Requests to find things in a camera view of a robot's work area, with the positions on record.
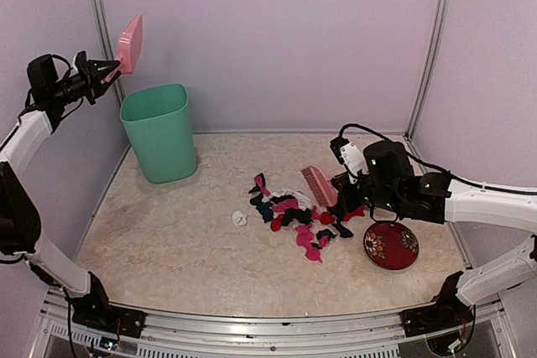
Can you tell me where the crumpled white paper ball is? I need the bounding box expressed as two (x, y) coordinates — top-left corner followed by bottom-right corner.
(231, 210), (248, 228)

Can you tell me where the aluminium frame post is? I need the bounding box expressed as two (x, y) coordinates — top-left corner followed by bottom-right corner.
(404, 0), (449, 143)
(82, 0), (125, 103)

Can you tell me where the red paper scrap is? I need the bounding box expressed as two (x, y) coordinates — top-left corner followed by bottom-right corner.
(342, 205), (365, 222)

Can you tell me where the green plastic waste bin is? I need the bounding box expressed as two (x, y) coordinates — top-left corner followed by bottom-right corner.
(120, 84), (197, 184)

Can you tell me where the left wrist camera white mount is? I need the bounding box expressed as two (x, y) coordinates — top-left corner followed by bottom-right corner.
(70, 50), (88, 75)

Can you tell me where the black paper scrap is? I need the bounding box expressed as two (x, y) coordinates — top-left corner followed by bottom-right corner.
(332, 222), (354, 239)

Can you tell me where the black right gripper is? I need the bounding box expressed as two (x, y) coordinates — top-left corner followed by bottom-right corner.
(332, 170), (403, 213)

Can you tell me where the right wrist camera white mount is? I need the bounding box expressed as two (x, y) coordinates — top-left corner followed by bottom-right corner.
(330, 137), (368, 184)

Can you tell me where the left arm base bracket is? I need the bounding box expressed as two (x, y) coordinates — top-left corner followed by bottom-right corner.
(70, 272), (146, 339)

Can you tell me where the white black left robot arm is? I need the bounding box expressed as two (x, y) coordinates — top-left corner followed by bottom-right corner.
(1, 51), (122, 299)

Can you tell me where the aluminium front rail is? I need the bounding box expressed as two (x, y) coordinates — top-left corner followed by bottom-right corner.
(26, 293), (521, 357)

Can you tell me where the pink plastic dustpan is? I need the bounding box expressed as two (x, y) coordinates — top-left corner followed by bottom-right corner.
(104, 14), (143, 83)

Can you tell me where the right aluminium frame post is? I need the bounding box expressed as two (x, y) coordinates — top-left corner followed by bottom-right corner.
(404, 0), (449, 143)

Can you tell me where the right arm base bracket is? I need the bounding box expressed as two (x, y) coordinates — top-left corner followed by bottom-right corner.
(399, 271), (476, 337)

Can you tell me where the magenta paper scrap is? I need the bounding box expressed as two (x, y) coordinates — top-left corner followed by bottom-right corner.
(296, 224), (322, 263)

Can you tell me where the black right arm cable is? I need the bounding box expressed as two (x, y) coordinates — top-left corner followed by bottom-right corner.
(337, 122), (537, 195)

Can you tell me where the left aluminium frame post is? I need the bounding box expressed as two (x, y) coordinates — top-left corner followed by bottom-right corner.
(82, 0), (125, 103)

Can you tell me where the red floral plate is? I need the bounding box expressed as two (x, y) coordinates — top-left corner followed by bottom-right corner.
(363, 221), (420, 270)

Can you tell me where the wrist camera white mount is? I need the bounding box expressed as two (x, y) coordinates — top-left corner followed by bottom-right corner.
(70, 50), (88, 75)
(330, 137), (368, 184)

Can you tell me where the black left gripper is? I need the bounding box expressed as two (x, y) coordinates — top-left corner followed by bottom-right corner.
(51, 58), (121, 104)

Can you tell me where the pink plastic hand brush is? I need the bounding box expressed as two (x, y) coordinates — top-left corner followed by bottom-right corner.
(300, 165), (338, 207)

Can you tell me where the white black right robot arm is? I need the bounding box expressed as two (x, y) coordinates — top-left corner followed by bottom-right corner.
(330, 136), (536, 328)

